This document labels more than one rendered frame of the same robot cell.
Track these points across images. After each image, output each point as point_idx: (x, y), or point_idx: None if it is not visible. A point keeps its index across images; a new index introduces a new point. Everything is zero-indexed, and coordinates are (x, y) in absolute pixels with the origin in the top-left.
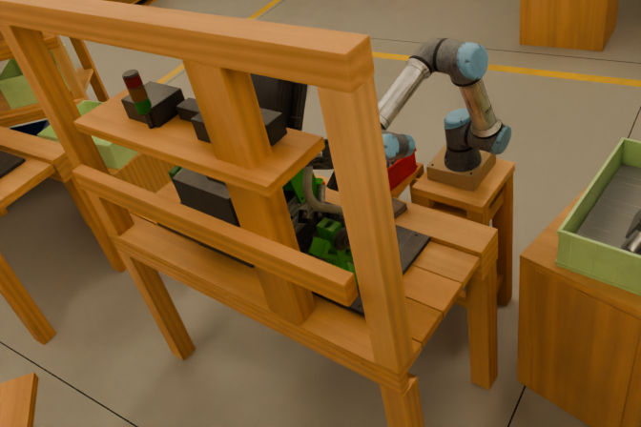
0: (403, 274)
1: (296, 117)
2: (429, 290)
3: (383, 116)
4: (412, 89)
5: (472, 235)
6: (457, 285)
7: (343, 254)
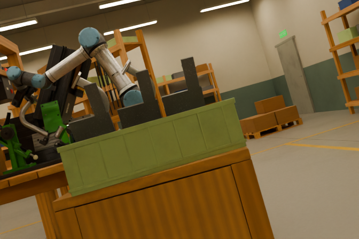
0: (36, 168)
1: (52, 85)
2: (25, 173)
3: (48, 71)
4: (71, 58)
5: None
6: (33, 172)
7: (16, 148)
